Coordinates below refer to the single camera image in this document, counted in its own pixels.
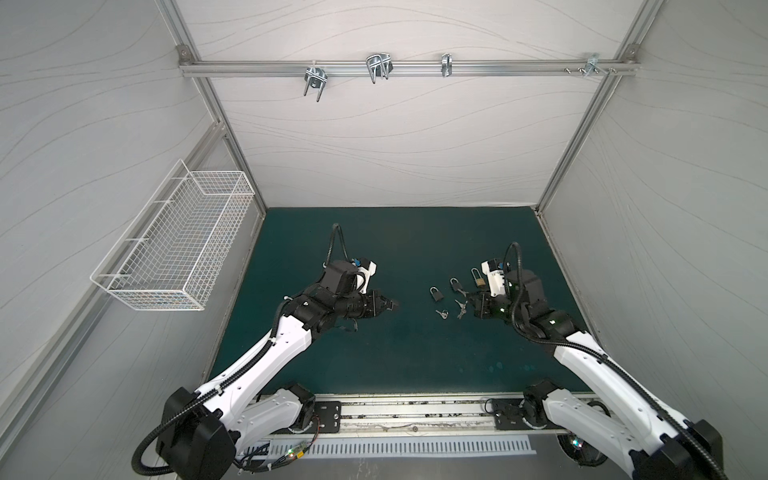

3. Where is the metal U-bolt hook middle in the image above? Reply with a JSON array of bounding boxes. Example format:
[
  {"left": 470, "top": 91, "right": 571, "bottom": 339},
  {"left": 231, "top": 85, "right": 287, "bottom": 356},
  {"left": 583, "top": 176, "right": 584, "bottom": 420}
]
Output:
[{"left": 365, "top": 53, "right": 393, "bottom": 84}]

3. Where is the white slotted cable duct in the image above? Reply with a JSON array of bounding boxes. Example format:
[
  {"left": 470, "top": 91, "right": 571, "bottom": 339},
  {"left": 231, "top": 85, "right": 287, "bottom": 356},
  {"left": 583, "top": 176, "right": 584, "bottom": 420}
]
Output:
[{"left": 245, "top": 434, "right": 536, "bottom": 461}]

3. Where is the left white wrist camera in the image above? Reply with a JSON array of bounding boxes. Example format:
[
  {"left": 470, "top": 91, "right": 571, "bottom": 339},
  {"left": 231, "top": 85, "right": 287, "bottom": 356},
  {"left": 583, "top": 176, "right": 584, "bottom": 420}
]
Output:
[{"left": 352, "top": 258, "right": 377, "bottom": 294}]

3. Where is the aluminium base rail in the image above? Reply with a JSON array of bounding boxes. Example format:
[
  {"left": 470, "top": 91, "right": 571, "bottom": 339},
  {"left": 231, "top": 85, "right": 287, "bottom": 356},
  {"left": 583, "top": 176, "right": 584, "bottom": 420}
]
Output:
[{"left": 316, "top": 392, "right": 523, "bottom": 438}]

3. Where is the metal corner bracket right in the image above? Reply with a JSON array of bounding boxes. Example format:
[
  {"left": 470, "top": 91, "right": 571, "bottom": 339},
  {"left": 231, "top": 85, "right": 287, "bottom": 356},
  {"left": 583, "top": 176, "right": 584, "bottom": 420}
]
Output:
[{"left": 564, "top": 53, "right": 613, "bottom": 78}]

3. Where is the black mounting plate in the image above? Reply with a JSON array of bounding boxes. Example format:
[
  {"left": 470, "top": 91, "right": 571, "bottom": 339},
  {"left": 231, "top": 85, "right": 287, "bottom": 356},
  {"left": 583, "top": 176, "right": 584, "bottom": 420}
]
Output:
[
  {"left": 275, "top": 401, "right": 342, "bottom": 435},
  {"left": 485, "top": 397, "right": 548, "bottom": 431}
]

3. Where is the aluminium cross rail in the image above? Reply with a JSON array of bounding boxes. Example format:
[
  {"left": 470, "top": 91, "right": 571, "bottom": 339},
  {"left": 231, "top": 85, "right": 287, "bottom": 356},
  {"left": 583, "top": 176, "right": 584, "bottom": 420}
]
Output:
[{"left": 179, "top": 57, "right": 641, "bottom": 78}]

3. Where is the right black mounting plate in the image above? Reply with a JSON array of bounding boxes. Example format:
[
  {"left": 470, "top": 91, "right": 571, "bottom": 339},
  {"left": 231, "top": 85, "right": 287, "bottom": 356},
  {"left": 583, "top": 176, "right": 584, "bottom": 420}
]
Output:
[{"left": 485, "top": 397, "right": 548, "bottom": 431}]

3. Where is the small metal bracket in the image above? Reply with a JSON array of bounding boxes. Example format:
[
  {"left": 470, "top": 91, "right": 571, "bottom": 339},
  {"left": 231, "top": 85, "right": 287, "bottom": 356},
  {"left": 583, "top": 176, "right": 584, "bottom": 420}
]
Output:
[{"left": 441, "top": 53, "right": 453, "bottom": 78}]

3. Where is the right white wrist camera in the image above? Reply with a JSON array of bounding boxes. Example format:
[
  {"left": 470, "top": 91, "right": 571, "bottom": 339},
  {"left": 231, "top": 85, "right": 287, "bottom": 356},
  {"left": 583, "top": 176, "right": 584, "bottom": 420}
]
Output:
[{"left": 481, "top": 258, "right": 506, "bottom": 297}]

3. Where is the brass padlock long shackle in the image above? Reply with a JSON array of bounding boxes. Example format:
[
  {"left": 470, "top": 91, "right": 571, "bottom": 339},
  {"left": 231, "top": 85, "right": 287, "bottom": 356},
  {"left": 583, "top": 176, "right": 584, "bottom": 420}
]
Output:
[{"left": 470, "top": 267, "right": 487, "bottom": 288}]

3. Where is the green table mat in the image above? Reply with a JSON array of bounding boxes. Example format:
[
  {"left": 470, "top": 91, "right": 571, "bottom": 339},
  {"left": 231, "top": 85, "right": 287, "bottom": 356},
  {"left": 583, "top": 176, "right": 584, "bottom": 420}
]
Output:
[{"left": 213, "top": 207, "right": 584, "bottom": 394}]

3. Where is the white wire basket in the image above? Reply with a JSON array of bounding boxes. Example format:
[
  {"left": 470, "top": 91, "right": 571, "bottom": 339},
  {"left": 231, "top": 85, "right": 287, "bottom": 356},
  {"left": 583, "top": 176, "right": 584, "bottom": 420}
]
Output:
[{"left": 90, "top": 160, "right": 255, "bottom": 312}]

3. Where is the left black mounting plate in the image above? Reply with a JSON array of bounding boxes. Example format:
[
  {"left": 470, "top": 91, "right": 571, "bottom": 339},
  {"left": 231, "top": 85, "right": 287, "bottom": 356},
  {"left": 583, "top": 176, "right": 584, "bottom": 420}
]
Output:
[{"left": 275, "top": 401, "right": 342, "bottom": 435}]

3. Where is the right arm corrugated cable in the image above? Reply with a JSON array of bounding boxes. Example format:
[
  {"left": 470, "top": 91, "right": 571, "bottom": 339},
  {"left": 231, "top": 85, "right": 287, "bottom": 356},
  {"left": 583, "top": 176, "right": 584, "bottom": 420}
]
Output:
[{"left": 502, "top": 241, "right": 730, "bottom": 480}]

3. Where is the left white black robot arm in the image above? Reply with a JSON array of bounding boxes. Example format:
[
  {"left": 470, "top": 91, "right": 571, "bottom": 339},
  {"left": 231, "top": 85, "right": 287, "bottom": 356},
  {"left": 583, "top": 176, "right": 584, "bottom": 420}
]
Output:
[{"left": 131, "top": 258, "right": 398, "bottom": 479}]

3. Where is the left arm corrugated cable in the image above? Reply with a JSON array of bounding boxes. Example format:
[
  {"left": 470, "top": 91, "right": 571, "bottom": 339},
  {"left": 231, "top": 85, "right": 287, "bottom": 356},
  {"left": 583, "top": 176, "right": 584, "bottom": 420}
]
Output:
[{"left": 131, "top": 223, "right": 352, "bottom": 477}]

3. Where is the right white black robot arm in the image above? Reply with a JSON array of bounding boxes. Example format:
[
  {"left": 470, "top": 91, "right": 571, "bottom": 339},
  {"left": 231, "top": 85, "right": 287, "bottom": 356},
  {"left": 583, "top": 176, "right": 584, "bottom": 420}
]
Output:
[{"left": 466, "top": 260, "right": 726, "bottom": 479}]

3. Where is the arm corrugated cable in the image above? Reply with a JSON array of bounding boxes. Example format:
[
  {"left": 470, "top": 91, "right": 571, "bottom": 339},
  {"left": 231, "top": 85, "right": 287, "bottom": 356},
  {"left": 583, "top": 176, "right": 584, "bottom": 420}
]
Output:
[
  {"left": 131, "top": 223, "right": 352, "bottom": 477},
  {"left": 502, "top": 241, "right": 730, "bottom": 480}
]

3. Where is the metal U-bolt hook left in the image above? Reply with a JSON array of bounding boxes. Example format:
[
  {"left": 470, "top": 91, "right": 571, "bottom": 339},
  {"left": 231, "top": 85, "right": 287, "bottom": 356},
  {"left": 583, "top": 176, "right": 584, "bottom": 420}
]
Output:
[{"left": 303, "top": 66, "right": 328, "bottom": 102}]

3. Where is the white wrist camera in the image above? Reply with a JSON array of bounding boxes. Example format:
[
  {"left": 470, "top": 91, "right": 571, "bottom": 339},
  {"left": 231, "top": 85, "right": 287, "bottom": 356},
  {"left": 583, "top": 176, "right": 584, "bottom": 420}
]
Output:
[
  {"left": 352, "top": 258, "right": 377, "bottom": 294},
  {"left": 481, "top": 258, "right": 506, "bottom": 297}
]

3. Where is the metal u-bolt hook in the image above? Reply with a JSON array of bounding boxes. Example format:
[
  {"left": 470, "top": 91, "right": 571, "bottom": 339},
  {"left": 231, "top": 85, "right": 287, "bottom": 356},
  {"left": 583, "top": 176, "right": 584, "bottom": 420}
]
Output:
[
  {"left": 365, "top": 53, "right": 393, "bottom": 84},
  {"left": 303, "top": 66, "right": 328, "bottom": 102}
]

